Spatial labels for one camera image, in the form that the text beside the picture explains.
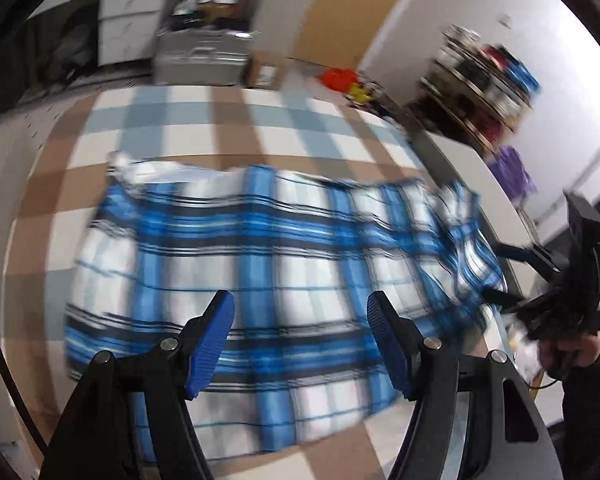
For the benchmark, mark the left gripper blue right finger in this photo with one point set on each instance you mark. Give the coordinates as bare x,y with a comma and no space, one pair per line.
394,337

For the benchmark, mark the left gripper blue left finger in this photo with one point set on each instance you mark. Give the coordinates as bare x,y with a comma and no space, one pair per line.
204,342

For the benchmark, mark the blue white plaid shirt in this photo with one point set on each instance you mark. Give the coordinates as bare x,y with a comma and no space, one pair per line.
300,254

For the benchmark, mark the silver hard-shell suitcase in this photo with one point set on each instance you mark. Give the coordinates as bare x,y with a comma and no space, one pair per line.
201,57

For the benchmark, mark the grey bed headboard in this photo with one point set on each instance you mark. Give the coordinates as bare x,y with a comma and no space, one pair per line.
477,211

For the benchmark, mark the wooden bedroom door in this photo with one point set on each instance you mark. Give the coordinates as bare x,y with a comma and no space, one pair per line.
337,33

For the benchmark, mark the checkered bed sheet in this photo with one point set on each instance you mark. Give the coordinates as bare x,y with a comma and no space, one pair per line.
213,127

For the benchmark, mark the wooden shoe rack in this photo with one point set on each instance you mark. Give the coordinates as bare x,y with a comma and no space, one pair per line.
473,93

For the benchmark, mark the purple bag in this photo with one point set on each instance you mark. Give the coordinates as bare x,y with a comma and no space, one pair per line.
508,169

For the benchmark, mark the white dresser with drawers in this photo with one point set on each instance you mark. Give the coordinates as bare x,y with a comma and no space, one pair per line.
126,28

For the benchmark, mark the person's right hand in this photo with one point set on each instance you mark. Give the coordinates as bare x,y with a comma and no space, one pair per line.
559,356

